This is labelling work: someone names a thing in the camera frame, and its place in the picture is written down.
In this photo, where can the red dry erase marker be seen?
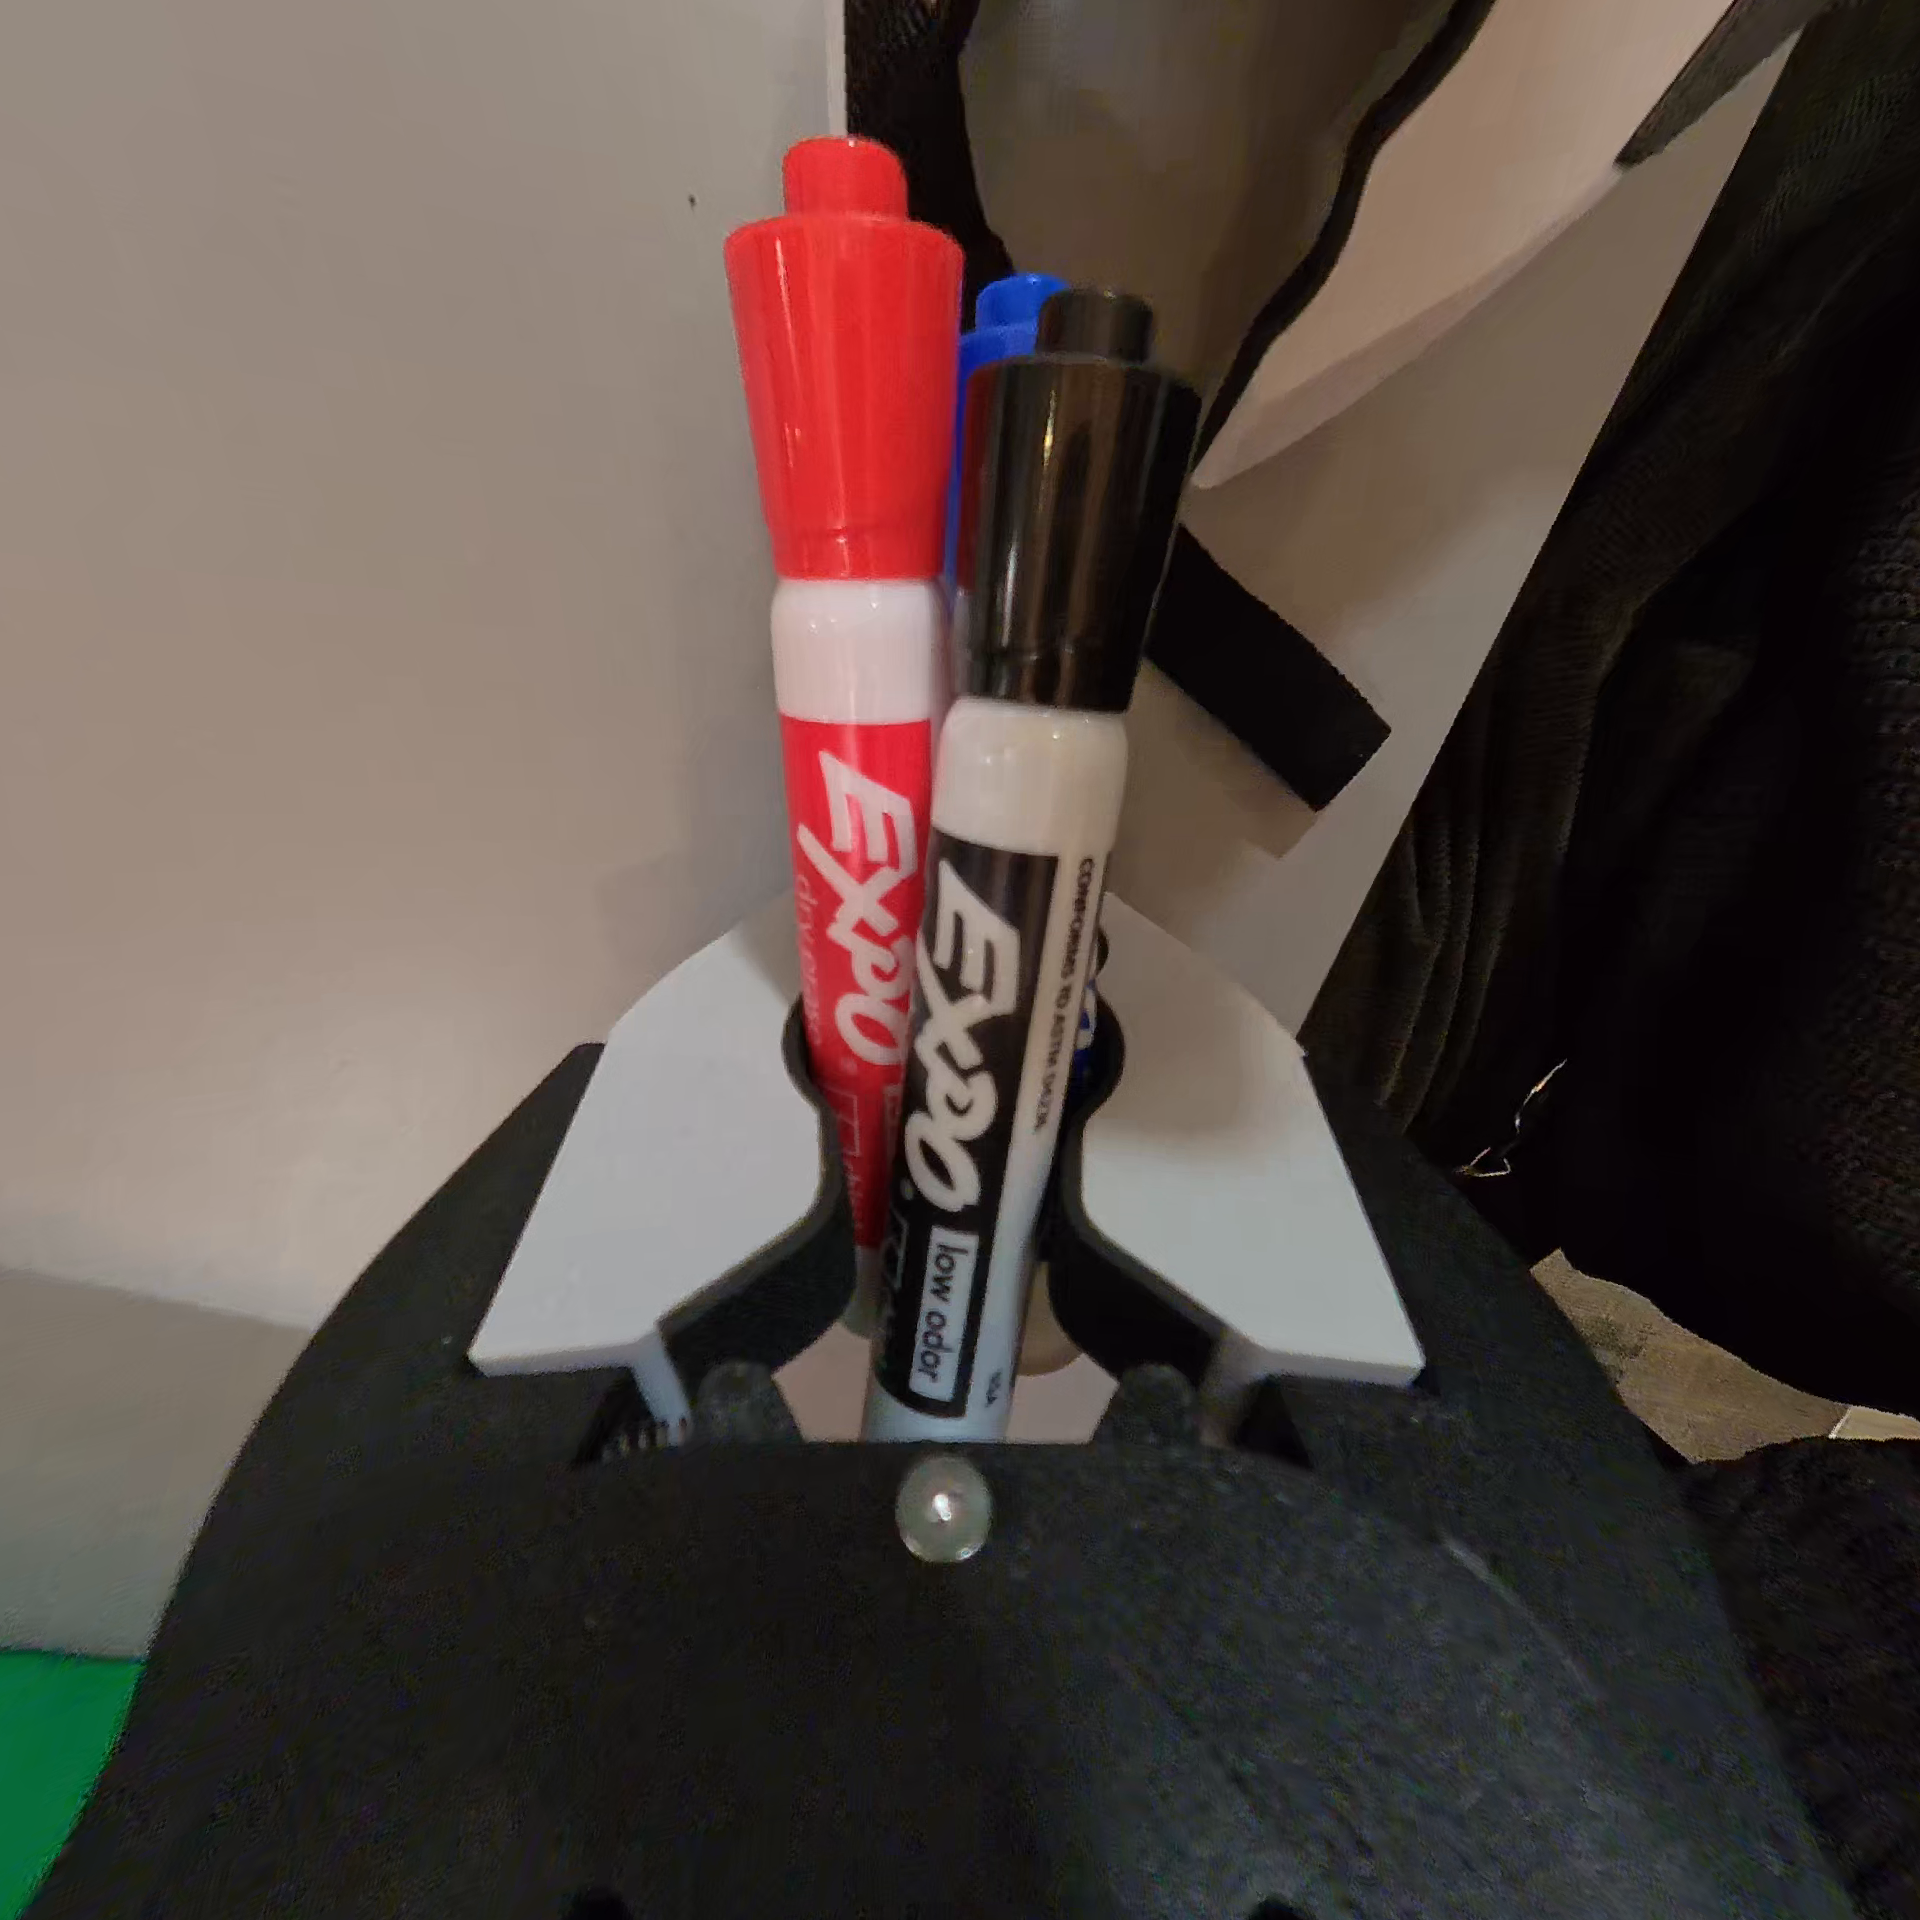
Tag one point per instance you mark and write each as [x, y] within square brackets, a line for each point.
[848, 420]

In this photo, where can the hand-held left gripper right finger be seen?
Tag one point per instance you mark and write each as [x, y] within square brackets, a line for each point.
[1247, 1200]

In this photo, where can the green plastic bin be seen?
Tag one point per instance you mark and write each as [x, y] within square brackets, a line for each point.
[61, 1784]

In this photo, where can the blue dry erase marker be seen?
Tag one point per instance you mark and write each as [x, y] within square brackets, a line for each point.
[999, 322]

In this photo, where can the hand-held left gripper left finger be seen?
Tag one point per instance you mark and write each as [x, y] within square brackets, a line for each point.
[676, 1184]

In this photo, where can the black dry erase marker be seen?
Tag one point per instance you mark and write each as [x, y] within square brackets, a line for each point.
[1066, 526]

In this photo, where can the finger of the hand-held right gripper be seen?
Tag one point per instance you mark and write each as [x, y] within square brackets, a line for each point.
[1470, 209]
[1140, 134]

